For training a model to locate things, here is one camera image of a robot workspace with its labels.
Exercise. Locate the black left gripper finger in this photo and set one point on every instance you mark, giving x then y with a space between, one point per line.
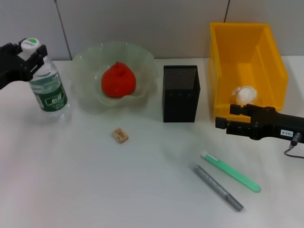
14 46
38 58

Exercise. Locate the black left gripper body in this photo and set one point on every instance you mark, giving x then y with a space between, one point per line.
9 69

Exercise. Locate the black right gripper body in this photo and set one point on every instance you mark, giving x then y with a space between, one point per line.
266 124

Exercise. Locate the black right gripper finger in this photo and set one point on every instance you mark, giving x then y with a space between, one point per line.
220 123
235 109

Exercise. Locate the white paper ball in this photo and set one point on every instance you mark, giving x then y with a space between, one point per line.
245 93

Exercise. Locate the clear green-label water bottle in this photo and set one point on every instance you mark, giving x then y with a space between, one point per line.
52 99

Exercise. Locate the mint green pen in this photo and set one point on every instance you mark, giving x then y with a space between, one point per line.
230 172

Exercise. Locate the orange fruit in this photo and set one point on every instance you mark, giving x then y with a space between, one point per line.
117 82

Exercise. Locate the black mesh pen holder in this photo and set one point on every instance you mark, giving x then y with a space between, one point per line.
180 104

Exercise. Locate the translucent wavy glass fruit plate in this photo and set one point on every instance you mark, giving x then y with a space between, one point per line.
90 71

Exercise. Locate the grey marker pen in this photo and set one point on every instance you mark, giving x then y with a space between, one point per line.
213 184

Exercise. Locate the small tan eraser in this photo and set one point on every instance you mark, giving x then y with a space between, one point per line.
120 135

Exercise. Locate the yellow plastic storage bin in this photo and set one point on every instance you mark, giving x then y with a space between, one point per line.
247 52

